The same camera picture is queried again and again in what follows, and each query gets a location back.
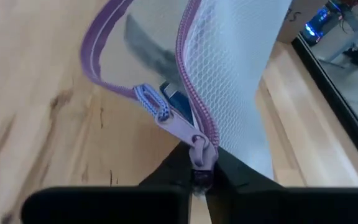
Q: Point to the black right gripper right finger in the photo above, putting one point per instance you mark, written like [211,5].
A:
[275,207]

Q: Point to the brown Sephora cardboard box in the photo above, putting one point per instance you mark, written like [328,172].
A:
[294,21]

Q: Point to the white mesh pouch purple trim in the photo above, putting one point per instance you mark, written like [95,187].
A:
[228,62]

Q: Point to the blue-lit computer case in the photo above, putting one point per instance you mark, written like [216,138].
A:
[317,21]

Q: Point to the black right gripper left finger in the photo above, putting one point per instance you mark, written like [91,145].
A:
[120,205]

